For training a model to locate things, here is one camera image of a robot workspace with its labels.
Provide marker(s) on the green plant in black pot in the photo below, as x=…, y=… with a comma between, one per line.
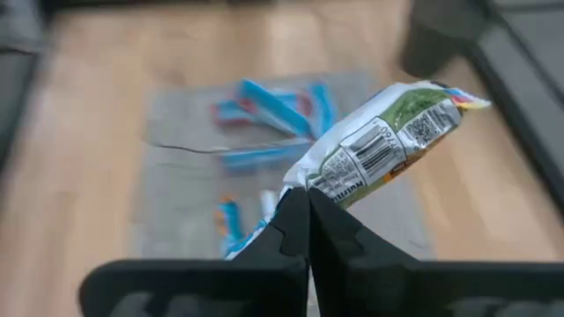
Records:
x=440, y=39

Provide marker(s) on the black aluminium table frame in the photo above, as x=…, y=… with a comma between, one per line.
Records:
x=529, y=121

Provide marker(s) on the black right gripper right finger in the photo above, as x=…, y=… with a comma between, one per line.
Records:
x=361, y=273

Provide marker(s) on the grey woven table mat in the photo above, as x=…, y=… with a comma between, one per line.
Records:
x=176, y=198

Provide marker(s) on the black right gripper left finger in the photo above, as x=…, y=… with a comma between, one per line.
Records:
x=273, y=273

